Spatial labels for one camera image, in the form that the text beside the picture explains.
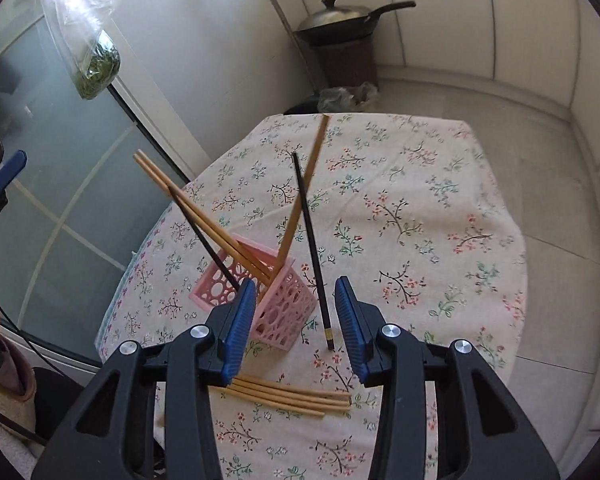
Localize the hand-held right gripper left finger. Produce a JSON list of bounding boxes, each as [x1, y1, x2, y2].
[[30, 278, 257, 480]]

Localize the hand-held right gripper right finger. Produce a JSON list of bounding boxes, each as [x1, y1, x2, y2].
[[334, 276, 561, 480]]

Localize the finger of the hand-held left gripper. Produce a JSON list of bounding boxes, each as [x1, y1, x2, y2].
[[0, 149, 28, 204]]

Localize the pink perforated utensil holder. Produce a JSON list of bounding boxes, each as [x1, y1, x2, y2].
[[189, 232, 320, 353]]

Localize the pile of bamboo chopsticks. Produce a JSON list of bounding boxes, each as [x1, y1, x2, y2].
[[207, 372, 353, 419]]

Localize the dark chopstick with gold band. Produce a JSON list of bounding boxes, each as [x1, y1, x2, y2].
[[167, 185, 242, 292], [291, 152, 337, 352]]

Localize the tan wooden chopstick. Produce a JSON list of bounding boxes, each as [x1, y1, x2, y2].
[[137, 148, 276, 277], [132, 154, 270, 282], [274, 114, 331, 281]]

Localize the frosted glass sliding door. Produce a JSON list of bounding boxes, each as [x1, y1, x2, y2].
[[0, 0, 197, 363]]

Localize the floral tablecloth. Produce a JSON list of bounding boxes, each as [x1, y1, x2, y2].
[[94, 112, 529, 480]]

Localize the hanging bag of greens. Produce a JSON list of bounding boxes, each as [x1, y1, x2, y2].
[[36, 0, 147, 101]]

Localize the person's clothing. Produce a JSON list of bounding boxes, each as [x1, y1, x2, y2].
[[0, 335, 101, 480]]

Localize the dark floor object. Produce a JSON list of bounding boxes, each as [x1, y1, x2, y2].
[[284, 95, 326, 115]]

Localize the crumpled clear plastic bag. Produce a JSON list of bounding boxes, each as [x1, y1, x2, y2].
[[317, 81, 379, 112]]

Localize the brown bin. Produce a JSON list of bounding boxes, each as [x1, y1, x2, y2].
[[307, 35, 379, 92]]

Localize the black wok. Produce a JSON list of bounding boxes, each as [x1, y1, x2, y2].
[[294, 1, 417, 47]]

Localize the metal wok lid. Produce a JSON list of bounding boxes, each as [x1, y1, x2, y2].
[[298, 0, 374, 31]]

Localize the black cable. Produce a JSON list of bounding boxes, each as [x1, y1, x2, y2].
[[0, 285, 99, 447]]

